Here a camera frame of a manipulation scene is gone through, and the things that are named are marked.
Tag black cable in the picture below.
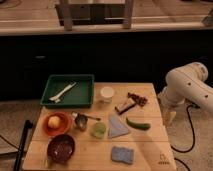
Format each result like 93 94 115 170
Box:
170 104 201 171

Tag dark red bowl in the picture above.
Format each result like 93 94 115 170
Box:
47 134 75 164

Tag blue triangular cloth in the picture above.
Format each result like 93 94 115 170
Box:
108 115 130 139

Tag black stand bar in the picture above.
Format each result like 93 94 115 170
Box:
13 120 33 171

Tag metal measuring spoon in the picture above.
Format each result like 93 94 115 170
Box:
71 112 100 131

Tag blue sponge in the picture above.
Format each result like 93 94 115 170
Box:
111 146 134 165

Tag orange bowl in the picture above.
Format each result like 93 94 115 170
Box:
42 112 72 137

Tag brown handled brush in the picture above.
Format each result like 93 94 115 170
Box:
115 92 148 115

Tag yellow lemon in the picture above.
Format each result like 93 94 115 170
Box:
48 116 61 129

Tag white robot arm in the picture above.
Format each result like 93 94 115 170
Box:
157 62 213 126

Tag green pepper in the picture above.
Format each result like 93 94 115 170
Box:
126 118 151 131

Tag green plastic tray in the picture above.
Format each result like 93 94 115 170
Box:
40 74 94 108

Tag green plastic cup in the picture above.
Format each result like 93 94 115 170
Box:
91 122 106 139

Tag white plastic utensil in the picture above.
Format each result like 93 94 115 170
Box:
49 82 77 103

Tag wooden frame legs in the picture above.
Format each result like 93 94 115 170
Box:
55 0 134 31

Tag white plastic cup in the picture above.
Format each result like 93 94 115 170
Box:
100 86 115 103

